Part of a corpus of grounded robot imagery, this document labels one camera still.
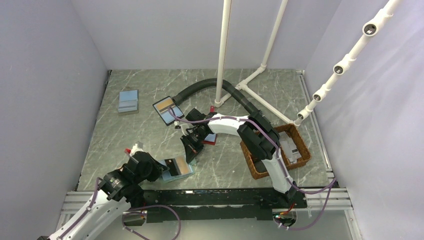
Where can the cards in basket right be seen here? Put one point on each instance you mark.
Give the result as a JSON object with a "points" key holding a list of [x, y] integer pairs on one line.
{"points": [[290, 150]]}

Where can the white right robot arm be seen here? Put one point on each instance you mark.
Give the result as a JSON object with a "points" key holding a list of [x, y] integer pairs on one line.
{"points": [[261, 139]]}

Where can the brown wicker basket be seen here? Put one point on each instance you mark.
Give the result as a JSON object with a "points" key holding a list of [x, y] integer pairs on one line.
{"points": [[287, 132]]}

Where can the red card holder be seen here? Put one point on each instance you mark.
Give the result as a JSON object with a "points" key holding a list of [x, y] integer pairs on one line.
{"points": [[211, 138]]}

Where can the white pvc pipe frame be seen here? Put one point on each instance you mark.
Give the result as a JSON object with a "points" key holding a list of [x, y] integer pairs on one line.
{"points": [[248, 33]]}

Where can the grey blue card holder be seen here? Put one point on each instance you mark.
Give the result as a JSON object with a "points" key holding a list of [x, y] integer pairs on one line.
{"points": [[128, 101]]}

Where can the white pipe camera boom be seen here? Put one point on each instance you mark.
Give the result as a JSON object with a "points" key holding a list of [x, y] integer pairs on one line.
{"points": [[369, 30]]}

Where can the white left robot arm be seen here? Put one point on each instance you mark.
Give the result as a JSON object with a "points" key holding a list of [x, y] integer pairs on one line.
{"points": [[117, 193]]}

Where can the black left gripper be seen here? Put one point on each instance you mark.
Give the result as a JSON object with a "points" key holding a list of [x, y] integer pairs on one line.
{"points": [[158, 169]]}

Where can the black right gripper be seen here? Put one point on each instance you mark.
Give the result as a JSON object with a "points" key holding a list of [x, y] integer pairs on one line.
{"points": [[192, 150]]}

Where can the gold card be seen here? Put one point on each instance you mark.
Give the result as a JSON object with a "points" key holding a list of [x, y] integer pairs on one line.
{"points": [[183, 165]]}

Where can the black card holder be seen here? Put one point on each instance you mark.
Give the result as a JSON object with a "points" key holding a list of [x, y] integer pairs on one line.
{"points": [[166, 108]]}

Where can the green card holder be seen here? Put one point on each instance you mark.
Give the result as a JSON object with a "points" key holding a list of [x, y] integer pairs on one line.
{"points": [[177, 168]]}

